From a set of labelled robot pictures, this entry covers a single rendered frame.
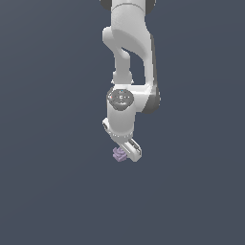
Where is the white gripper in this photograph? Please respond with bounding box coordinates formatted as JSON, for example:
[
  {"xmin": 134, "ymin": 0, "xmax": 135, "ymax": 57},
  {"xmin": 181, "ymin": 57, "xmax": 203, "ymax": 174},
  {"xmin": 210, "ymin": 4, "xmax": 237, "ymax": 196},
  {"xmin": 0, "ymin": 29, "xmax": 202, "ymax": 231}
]
[{"xmin": 101, "ymin": 118, "xmax": 143, "ymax": 163}]

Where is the small purple block object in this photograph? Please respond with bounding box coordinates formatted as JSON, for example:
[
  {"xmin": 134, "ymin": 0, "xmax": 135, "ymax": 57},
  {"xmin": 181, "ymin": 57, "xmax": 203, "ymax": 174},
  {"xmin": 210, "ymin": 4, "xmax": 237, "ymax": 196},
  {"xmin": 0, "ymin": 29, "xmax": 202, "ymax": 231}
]
[{"xmin": 112, "ymin": 146, "xmax": 128, "ymax": 163}]

